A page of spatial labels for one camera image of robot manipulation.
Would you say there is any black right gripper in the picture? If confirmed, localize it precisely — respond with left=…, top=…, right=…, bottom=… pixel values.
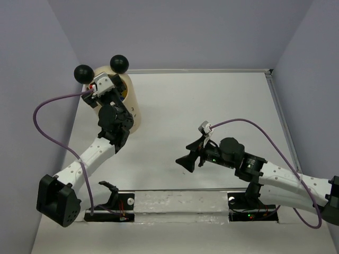
left=175, top=135, right=235, bottom=173

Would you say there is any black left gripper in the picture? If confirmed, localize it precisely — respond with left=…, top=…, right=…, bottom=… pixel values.
left=82, top=75, right=132, bottom=123

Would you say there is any white-cap blue-label water bottle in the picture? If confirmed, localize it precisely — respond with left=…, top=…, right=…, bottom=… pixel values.
left=120, top=90, right=128, bottom=102

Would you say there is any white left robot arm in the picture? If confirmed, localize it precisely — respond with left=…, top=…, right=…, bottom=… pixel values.
left=36, top=72, right=134, bottom=228

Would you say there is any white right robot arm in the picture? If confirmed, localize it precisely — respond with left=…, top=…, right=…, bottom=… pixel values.
left=175, top=137, right=338, bottom=225

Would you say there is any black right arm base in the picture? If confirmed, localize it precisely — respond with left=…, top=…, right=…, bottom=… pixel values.
left=227, top=183, right=279, bottom=222

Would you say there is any cream cat-print bin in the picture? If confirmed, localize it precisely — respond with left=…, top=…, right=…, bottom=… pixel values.
left=74, top=55, right=141, bottom=133

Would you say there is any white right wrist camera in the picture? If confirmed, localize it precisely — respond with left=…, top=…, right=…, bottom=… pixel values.
left=198, top=121, right=214, bottom=147

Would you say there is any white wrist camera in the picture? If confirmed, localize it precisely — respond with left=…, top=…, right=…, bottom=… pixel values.
left=198, top=121, right=214, bottom=147
left=93, top=72, right=115, bottom=97

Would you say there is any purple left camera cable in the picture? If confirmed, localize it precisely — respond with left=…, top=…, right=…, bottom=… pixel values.
left=32, top=89, right=125, bottom=219

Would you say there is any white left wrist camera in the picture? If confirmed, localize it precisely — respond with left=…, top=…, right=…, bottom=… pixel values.
left=93, top=72, right=115, bottom=97

